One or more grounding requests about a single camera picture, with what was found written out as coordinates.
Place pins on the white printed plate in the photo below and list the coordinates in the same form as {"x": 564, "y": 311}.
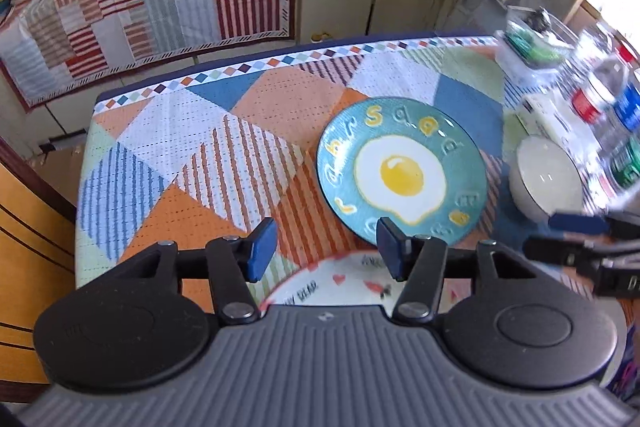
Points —
{"x": 340, "y": 282}

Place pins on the red label water bottle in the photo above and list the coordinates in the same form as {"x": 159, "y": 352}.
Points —
{"x": 587, "y": 102}

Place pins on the green label water bottle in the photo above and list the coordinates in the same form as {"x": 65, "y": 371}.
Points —
{"x": 625, "y": 164}

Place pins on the white kitchen cabinet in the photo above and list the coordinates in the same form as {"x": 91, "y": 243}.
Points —
{"x": 370, "y": 4}

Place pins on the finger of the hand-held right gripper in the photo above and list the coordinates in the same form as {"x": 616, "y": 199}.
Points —
{"x": 555, "y": 251}
{"x": 575, "y": 223}

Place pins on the orange wooden board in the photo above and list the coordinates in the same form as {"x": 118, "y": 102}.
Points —
{"x": 35, "y": 257}

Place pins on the patchwork tablecloth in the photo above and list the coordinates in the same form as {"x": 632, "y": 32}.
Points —
{"x": 200, "y": 132}

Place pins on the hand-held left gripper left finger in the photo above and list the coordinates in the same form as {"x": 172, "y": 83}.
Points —
{"x": 262, "y": 253}

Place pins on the teal fried egg plate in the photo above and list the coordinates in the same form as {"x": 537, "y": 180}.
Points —
{"x": 400, "y": 137}

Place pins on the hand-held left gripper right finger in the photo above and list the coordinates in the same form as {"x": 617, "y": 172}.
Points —
{"x": 389, "y": 253}

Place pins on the blue label water bottle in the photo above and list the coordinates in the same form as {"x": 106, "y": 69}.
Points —
{"x": 629, "y": 107}

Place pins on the white ribbed bowl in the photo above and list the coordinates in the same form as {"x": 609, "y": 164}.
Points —
{"x": 545, "y": 172}

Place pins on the white printed packet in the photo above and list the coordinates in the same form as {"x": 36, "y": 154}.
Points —
{"x": 550, "y": 117}

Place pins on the striped patchwork counter cloth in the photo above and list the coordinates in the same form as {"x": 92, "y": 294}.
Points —
{"x": 150, "y": 7}

